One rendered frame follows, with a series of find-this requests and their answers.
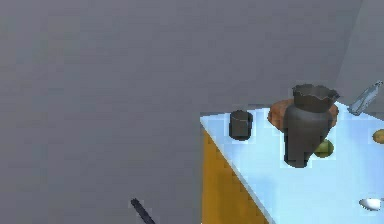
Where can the clear glass bottle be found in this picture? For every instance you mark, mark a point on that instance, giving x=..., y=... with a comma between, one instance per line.
x=364, y=98

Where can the yellow counter with pale top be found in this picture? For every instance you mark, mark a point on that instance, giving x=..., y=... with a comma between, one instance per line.
x=300, y=186

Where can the dark grey vase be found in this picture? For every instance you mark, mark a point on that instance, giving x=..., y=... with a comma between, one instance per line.
x=306, y=126

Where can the dark grey cup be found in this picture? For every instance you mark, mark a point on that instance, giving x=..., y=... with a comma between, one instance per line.
x=240, y=125

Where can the green apple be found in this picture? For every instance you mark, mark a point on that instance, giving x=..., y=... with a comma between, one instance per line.
x=325, y=149

